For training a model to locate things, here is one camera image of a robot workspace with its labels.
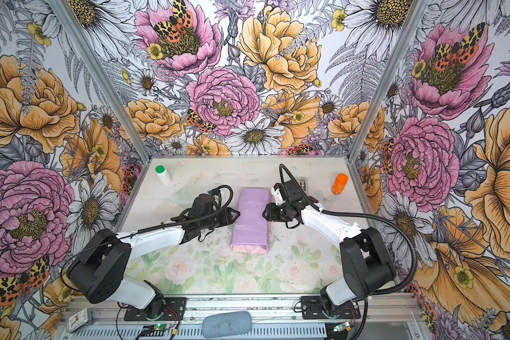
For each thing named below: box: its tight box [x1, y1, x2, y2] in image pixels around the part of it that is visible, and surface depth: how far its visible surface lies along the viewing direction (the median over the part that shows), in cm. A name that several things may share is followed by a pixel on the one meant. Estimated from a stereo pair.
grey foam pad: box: [201, 310, 252, 338], surface depth 70 cm
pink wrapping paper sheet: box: [229, 187, 272, 255], surface depth 89 cm
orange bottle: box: [331, 172, 349, 196], surface depth 105 cm
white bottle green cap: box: [155, 165, 172, 185], surface depth 107 cm
